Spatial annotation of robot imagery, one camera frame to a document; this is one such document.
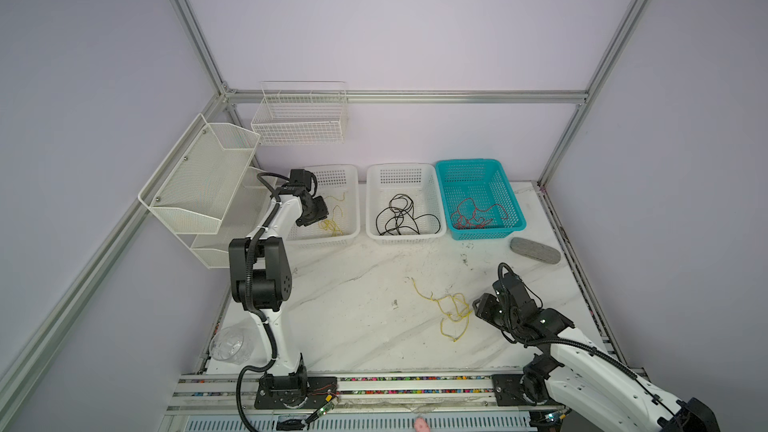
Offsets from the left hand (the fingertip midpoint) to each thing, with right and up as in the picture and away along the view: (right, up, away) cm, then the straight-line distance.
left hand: (319, 215), depth 97 cm
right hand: (+48, -25, -13) cm, 56 cm away
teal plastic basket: (+58, +5, +18) cm, 61 cm away
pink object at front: (+31, -48, -29) cm, 64 cm away
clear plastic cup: (-19, -35, -16) cm, 43 cm away
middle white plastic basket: (+35, +13, +21) cm, 43 cm away
